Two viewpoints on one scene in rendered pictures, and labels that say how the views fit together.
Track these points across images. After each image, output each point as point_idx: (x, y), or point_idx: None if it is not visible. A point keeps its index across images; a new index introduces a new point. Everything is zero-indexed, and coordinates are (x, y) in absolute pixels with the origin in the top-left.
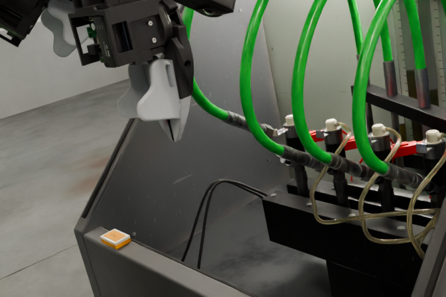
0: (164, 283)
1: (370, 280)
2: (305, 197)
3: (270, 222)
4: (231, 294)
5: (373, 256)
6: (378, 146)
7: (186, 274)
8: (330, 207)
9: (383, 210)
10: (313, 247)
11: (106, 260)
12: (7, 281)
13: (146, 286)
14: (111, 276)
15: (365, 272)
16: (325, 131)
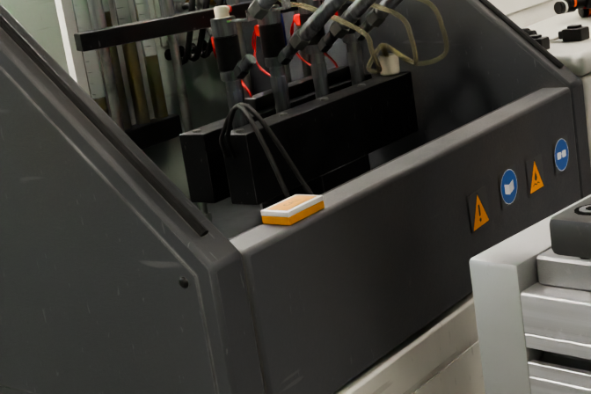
0: (414, 179)
1: (361, 164)
2: None
3: (259, 168)
4: (454, 134)
5: (361, 127)
6: (320, 4)
7: (410, 157)
8: (295, 108)
9: (326, 87)
10: (310, 166)
11: (305, 259)
12: None
13: (384, 224)
14: (310, 294)
15: (356, 157)
16: (274, 6)
